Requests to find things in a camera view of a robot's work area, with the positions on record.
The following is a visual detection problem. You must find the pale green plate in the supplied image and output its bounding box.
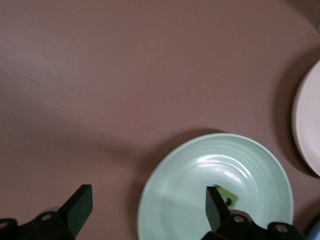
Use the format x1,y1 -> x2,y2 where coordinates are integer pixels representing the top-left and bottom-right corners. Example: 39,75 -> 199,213
137,132 -> 295,240

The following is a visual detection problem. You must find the green foam letter b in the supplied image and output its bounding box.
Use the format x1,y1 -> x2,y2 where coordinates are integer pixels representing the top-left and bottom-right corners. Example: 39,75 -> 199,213
214,184 -> 239,208

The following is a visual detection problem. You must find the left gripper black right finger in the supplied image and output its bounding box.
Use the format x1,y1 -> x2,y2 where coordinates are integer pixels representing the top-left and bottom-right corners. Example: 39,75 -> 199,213
201,185 -> 307,240

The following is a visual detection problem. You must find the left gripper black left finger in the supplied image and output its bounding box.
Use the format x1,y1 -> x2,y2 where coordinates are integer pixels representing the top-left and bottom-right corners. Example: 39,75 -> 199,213
0,184 -> 94,240

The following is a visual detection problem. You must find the beige plate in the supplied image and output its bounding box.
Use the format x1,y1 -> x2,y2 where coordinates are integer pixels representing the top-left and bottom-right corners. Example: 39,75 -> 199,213
291,59 -> 320,178

